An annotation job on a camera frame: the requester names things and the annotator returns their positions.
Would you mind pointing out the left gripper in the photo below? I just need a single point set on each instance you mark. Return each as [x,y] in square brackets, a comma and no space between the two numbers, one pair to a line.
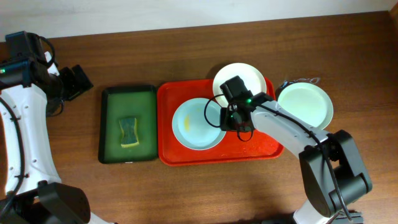
[72,82]

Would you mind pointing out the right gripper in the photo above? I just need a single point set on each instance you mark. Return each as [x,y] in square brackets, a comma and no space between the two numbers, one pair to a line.
[228,124]

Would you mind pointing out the light blue plate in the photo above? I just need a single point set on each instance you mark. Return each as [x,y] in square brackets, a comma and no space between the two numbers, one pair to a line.
[190,124]

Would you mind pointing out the mint green plate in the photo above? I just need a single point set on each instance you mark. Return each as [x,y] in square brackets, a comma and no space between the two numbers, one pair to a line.
[307,102]

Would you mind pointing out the yellow green scrub sponge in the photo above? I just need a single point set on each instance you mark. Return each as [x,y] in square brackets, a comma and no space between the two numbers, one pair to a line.
[129,136]

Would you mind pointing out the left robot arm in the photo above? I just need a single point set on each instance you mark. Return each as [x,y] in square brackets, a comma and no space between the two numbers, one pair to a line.
[33,88]

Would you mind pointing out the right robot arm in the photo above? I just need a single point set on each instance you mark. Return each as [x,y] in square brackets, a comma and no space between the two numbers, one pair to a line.
[333,172]

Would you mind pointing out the dark green tray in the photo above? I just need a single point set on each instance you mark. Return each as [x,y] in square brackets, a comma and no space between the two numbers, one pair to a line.
[124,102]

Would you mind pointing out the red plastic tray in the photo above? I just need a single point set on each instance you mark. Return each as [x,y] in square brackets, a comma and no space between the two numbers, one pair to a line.
[170,96]

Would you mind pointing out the cream white plate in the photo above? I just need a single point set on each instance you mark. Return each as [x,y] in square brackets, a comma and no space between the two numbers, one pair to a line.
[253,79]

